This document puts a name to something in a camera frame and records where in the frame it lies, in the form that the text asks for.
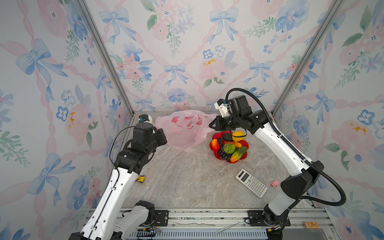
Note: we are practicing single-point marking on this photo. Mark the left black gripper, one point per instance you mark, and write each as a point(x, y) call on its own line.
point(159, 134)

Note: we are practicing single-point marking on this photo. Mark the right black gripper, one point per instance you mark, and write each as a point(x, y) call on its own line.
point(218, 121)

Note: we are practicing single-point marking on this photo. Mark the pink plastic bag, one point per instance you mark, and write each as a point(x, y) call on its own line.
point(185, 129)

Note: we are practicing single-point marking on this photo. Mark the green kiwi half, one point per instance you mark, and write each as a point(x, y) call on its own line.
point(229, 148)

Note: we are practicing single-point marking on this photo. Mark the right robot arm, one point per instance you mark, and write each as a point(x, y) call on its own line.
point(236, 113)

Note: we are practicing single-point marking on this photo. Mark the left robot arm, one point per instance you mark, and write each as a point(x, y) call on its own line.
point(104, 223)

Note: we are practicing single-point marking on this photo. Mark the dark avocado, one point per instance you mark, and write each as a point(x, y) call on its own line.
point(228, 137)

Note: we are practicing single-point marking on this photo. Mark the orange red chili pepper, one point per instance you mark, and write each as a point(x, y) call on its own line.
point(237, 144)

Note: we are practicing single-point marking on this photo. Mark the dark purple grape bunch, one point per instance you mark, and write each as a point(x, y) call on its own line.
point(221, 153)

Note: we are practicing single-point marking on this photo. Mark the red flower-shaped plate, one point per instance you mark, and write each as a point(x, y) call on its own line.
point(243, 142)

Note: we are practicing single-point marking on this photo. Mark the green yellow cucumber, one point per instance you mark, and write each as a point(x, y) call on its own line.
point(238, 154)

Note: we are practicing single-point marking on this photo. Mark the small yellow blue toy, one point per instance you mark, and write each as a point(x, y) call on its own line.
point(140, 179)

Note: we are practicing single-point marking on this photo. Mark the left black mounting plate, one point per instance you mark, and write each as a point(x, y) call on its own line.
point(160, 218)

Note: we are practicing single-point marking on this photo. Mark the black mounting plate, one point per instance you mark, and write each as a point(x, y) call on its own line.
point(255, 216)
point(160, 218)

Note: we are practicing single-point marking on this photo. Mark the white scientific calculator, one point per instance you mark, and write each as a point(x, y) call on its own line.
point(250, 182)

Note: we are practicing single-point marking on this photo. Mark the small pink toy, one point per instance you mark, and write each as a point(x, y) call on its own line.
point(275, 184)

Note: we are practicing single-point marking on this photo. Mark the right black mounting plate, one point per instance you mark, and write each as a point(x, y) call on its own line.
point(255, 216)

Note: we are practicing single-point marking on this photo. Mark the small wooden block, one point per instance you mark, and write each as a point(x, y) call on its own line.
point(311, 225)

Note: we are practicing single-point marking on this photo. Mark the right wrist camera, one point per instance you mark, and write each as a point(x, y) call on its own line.
point(223, 108)

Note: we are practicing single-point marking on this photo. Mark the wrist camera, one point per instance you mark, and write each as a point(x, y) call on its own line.
point(223, 108)
point(145, 119)

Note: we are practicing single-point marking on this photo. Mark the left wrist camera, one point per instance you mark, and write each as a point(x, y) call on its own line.
point(145, 119)

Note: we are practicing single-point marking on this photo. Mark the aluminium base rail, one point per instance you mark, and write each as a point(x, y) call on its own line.
point(229, 224)

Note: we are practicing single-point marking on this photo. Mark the left corner aluminium post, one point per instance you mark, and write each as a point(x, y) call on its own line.
point(95, 34)

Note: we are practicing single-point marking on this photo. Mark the corner aluminium post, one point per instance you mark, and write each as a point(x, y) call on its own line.
point(320, 33)
point(95, 34)

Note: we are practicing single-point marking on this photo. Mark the right corner aluminium post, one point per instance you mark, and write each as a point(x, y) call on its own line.
point(320, 33)

